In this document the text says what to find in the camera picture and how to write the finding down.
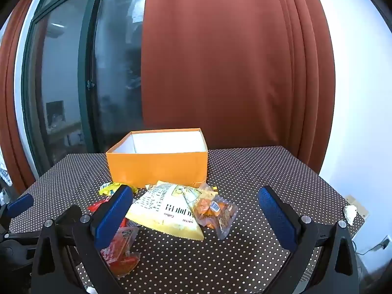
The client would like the small yellow snack packet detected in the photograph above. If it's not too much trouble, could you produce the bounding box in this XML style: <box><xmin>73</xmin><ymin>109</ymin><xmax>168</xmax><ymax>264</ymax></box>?
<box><xmin>98</xmin><ymin>182</ymin><xmax>131</xmax><ymax>196</ymax></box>

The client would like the brown polka dot tablecloth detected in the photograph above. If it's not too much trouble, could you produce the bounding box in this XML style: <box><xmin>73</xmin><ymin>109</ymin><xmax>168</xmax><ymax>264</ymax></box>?
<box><xmin>9</xmin><ymin>145</ymin><xmax>368</xmax><ymax>294</ymax></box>

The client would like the large yellow white snack bag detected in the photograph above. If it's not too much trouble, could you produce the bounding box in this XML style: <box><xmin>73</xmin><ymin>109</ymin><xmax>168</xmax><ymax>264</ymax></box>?
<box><xmin>125</xmin><ymin>181</ymin><xmax>205</xmax><ymax>241</ymax></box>

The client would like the narrow rust red curtain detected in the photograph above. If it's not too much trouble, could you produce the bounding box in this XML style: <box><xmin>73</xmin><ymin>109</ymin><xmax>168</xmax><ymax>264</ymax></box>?
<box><xmin>0</xmin><ymin>0</ymin><xmax>46</xmax><ymax>195</ymax></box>

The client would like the red snack packet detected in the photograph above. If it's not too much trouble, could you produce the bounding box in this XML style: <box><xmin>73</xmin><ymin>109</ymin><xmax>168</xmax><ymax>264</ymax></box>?
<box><xmin>104</xmin><ymin>225</ymin><xmax>140</xmax><ymax>259</ymax></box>
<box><xmin>87</xmin><ymin>198</ymin><xmax>112</xmax><ymax>212</ymax></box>
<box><xmin>106</xmin><ymin>251</ymin><xmax>141</xmax><ymax>278</ymax></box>

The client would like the wide rust red curtain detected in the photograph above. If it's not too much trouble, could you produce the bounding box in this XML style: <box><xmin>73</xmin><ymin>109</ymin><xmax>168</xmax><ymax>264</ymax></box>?
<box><xmin>141</xmin><ymin>0</ymin><xmax>336</xmax><ymax>167</ymax></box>

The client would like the crumpled white paper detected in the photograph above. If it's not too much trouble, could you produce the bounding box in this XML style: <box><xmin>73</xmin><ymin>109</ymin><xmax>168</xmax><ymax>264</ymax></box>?
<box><xmin>343</xmin><ymin>205</ymin><xmax>358</xmax><ymax>225</ymax></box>

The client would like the patterned white cloth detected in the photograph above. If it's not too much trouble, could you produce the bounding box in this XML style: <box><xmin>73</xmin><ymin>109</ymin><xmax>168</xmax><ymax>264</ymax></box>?
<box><xmin>0</xmin><ymin>158</ymin><xmax>13</xmax><ymax>190</ymax></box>

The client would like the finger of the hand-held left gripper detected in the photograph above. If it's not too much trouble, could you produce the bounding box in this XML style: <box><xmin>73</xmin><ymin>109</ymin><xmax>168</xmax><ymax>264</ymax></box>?
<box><xmin>54</xmin><ymin>205</ymin><xmax>84</xmax><ymax>222</ymax></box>
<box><xmin>0</xmin><ymin>194</ymin><xmax>34</xmax><ymax>231</ymax></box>

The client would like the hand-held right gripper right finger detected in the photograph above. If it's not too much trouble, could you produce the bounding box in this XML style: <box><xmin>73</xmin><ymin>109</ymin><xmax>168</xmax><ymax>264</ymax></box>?
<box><xmin>258</xmin><ymin>185</ymin><xmax>360</xmax><ymax>294</ymax></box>

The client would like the clear packet of brown snacks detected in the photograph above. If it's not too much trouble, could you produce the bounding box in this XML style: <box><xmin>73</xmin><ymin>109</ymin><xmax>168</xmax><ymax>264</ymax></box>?
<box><xmin>190</xmin><ymin>183</ymin><xmax>239</xmax><ymax>240</ymax></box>

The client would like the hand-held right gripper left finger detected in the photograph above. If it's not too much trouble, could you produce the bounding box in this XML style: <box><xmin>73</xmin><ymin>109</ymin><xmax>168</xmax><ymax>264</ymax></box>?
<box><xmin>31</xmin><ymin>184</ymin><xmax>134</xmax><ymax>294</ymax></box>

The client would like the green framed glass door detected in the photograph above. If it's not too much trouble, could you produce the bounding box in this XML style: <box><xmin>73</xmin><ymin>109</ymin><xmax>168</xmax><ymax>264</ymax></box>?
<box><xmin>21</xmin><ymin>0</ymin><xmax>149</xmax><ymax>178</ymax></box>

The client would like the orange cardboard box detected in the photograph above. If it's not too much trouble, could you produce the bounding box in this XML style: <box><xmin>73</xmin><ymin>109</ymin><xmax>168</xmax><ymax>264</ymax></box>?
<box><xmin>106</xmin><ymin>128</ymin><xmax>209</xmax><ymax>189</ymax></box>

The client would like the black cable with plug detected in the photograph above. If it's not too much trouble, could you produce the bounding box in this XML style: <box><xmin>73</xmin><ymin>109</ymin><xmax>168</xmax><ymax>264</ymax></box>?
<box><xmin>352</xmin><ymin>236</ymin><xmax>391</xmax><ymax>256</ymax></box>

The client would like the brown cardboard piece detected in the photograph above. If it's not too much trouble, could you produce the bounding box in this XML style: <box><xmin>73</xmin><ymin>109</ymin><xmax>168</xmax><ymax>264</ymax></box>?
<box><xmin>344</xmin><ymin>195</ymin><xmax>369</xmax><ymax>219</ymax></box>

